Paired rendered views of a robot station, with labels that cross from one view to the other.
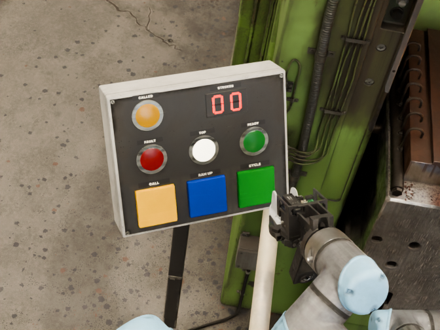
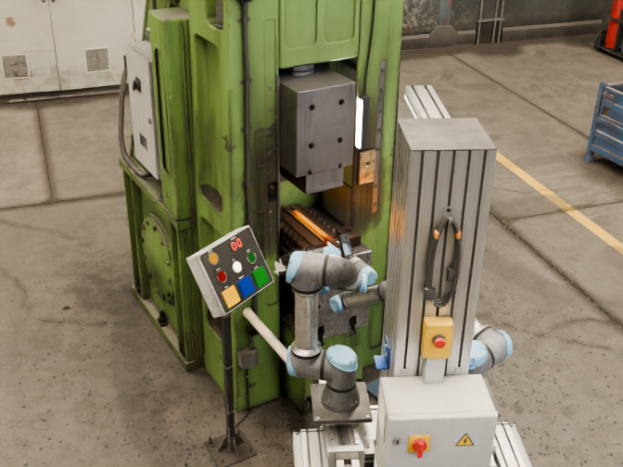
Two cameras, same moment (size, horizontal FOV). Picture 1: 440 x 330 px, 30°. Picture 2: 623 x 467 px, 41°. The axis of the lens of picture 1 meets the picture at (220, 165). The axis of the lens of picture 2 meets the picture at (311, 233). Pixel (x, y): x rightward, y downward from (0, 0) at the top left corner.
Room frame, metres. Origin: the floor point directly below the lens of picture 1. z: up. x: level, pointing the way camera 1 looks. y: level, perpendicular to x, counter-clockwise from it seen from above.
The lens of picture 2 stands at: (-1.84, 1.31, 2.94)
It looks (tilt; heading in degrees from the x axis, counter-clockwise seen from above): 29 degrees down; 330
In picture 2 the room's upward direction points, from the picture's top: 1 degrees clockwise
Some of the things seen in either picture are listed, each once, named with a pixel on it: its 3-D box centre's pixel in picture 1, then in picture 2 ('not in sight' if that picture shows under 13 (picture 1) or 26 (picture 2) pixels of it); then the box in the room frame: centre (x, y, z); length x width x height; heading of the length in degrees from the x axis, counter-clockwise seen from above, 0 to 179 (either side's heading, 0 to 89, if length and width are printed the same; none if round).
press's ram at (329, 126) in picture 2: not in sight; (311, 114); (1.35, -0.53, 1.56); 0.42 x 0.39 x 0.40; 0
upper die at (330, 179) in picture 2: not in sight; (302, 164); (1.35, -0.49, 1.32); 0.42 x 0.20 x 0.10; 0
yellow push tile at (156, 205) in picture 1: (156, 205); (230, 296); (0.90, 0.11, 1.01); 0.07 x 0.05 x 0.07; 115
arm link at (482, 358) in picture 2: not in sight; (471, 361); (0.08, -0.53, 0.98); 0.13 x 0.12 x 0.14; 101
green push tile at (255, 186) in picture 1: (255, 186); (260, 276); (0.98, -0.08, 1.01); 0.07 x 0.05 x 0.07; 115
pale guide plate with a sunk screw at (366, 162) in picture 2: not in sight; (366, 167); (1.27, -0.81, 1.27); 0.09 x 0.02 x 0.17; 90
